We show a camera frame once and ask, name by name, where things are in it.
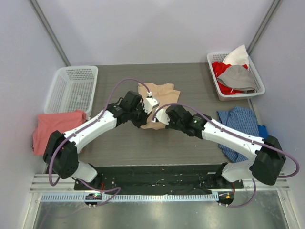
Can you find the white slotted cable duct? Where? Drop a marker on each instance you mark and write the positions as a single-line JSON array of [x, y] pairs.
[[93, 197]]

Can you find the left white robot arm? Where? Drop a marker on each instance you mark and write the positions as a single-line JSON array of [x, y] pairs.
[[61, 153]]

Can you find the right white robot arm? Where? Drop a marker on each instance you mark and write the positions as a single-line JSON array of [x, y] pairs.
[[263, 162]]

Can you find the pink folded t-shirt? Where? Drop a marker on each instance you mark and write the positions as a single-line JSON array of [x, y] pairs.
[[48, 123]]

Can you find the blue checkered shirt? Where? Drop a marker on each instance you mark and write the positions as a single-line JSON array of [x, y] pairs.
[[243, 120]]

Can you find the red garment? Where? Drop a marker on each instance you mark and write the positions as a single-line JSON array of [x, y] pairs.
[[218, 68]]

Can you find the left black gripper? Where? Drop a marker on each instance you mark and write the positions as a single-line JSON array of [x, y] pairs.
[[142, 117]]

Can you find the grey bucket hat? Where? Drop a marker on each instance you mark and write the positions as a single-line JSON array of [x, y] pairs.
[[238, 78]]

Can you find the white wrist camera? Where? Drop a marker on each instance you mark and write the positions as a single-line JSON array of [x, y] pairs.
[[160, 116], [150, 103]]

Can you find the solid blue garment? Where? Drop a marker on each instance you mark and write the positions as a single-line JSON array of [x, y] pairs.
[[263, 133]]

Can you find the beige t-shirt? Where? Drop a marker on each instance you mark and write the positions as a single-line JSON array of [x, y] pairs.
[[164, 93]]

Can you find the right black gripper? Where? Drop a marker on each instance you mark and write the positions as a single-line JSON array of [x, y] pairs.
[[170, 124]]

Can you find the right white plastic basket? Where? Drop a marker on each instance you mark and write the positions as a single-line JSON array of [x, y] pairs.
[[219, 57]]

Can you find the white plastic basket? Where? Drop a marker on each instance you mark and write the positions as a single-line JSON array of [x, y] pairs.
[[219, 57], [73, 88]]

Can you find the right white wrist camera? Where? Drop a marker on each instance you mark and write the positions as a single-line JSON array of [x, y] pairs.
[[160, 116]]

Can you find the left white plastic basket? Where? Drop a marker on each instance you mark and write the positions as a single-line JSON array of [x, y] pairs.
[[73, 88]]

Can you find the white cloth in basket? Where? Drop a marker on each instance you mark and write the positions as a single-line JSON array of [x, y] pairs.
[[238, 56]]

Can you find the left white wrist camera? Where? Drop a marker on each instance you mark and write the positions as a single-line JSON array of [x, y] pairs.
[[150, 103]]

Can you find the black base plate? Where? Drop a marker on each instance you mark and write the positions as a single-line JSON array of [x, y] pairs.
[[163, 180]]

